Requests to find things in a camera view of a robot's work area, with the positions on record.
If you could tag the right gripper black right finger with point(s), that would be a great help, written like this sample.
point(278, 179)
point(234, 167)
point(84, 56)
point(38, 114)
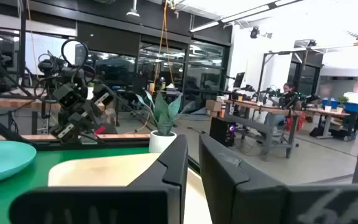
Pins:
point(244, 202)

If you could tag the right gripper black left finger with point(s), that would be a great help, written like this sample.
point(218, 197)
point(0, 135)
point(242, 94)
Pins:
point(154, 202)

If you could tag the teal round plate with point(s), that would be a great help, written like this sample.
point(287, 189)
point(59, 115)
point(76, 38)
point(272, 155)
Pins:
point(2, 161)

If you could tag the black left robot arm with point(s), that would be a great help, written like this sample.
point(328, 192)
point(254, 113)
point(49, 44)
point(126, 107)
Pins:
point(73, 96)

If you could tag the beige plastic tray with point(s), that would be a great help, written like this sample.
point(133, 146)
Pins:
point(98, 171)

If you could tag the white plant pot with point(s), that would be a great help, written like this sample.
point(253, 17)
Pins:
point(160, 143)

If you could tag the black computer tower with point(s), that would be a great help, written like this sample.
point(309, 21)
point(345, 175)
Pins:
point(221, 130)

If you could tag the green snake plant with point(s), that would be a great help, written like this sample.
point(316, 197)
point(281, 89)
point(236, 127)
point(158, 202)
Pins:
point(163, 118)

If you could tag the brown cardboard box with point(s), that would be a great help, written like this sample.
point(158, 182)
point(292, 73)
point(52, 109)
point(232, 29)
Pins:
point(213, 105)

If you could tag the person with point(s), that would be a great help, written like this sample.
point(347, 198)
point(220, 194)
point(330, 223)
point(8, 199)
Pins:
point(289, 91)

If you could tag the black computer monitor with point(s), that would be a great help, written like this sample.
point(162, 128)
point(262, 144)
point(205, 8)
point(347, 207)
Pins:
point(239, 80)

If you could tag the blue plastic bin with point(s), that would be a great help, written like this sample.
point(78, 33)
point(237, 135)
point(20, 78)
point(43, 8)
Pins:
point(354, 107)
point(330, 103)

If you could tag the black ceiling spotlight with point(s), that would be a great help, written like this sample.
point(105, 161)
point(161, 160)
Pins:
point(254, 32)

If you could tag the long white ceiling light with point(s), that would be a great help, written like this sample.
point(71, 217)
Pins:
point(216, 24)

